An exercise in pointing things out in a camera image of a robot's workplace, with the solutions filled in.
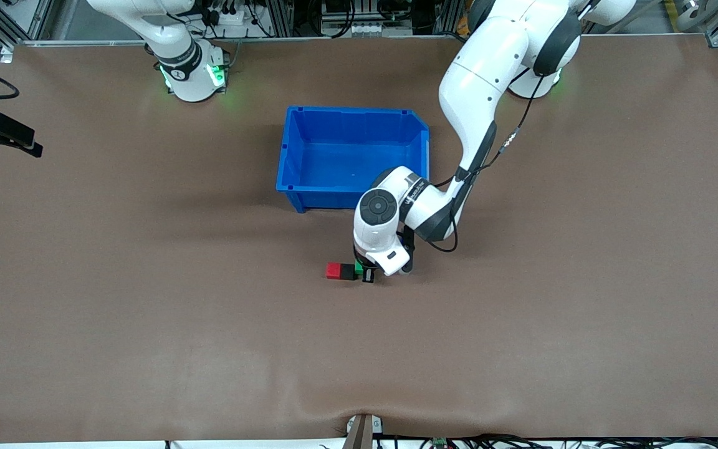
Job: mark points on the blue plastic storage bin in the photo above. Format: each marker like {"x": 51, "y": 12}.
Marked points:
{"x": 334, "y": 156}

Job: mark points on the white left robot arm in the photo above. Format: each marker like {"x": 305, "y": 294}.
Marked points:
{"x": 483, "y": 75}

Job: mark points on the black cube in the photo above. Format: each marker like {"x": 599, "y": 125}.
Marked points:
{"x": 348, "y": 273}

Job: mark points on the metal table clamp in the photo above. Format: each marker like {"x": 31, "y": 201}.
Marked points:
{"x": 362, "y": 431}

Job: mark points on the white power strip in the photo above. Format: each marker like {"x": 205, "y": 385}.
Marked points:
{"x": 231, "y": 17}

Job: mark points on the brown table mat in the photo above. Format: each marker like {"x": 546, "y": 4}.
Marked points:
{"x": 359, "y": 349}

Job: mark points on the white corner bracket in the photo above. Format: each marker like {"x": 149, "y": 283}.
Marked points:
{"x": 7, "y": 54}

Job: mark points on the red cube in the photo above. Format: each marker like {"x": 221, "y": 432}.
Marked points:
{"x": 334, "y": 270}

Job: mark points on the small green connector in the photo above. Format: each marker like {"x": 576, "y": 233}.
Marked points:
{"x": 440, "y": 443}

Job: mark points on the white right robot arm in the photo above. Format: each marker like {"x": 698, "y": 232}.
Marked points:
{"x": 191, "y": 81}

